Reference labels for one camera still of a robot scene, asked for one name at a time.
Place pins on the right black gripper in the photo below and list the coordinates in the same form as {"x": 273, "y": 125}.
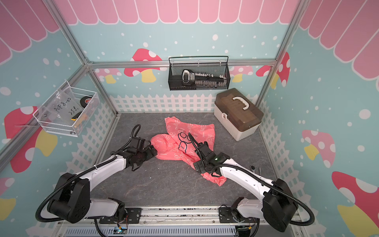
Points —
{"x": 201, "y": 169}

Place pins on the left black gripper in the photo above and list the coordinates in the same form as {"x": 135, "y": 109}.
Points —
{"x": 149, "y": 154}

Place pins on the pink hooded rain jacket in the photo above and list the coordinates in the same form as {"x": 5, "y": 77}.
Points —
{"x": 176, "y": 145}

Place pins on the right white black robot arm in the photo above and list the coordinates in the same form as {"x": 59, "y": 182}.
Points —
{"x": 276, "y": 204}

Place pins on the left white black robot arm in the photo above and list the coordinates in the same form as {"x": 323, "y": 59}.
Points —
{"x": 71, "y": 200}

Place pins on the beige toolbox with brown lid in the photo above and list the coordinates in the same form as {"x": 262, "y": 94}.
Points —
{"x": 237, "y": 114}

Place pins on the yellow black tool in bin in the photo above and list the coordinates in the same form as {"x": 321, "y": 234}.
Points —
{"x": 76, "y": 116}

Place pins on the black tape roll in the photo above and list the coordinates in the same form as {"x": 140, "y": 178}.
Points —
{"x": 84, "y": 101}

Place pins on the socket wrench set in basket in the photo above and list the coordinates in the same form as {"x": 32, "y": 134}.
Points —
{"x": 190, "y": 78}

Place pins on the clear labelled plastic bag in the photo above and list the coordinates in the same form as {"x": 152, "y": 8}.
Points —
{"x": 64, "y": 106}

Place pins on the green handled screwdriver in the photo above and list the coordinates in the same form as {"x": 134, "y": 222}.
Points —
{"x": 253, "y": 169}

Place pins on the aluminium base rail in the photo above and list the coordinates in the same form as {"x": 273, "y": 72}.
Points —
{"x": 173, "y": 221}

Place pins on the clear plastic wall bin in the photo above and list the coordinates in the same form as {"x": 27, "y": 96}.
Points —
{"x": 50, "y": 123}

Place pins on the black wire mesh wall basket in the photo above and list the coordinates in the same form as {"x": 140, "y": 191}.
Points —
{"x": 216, "y": 65}

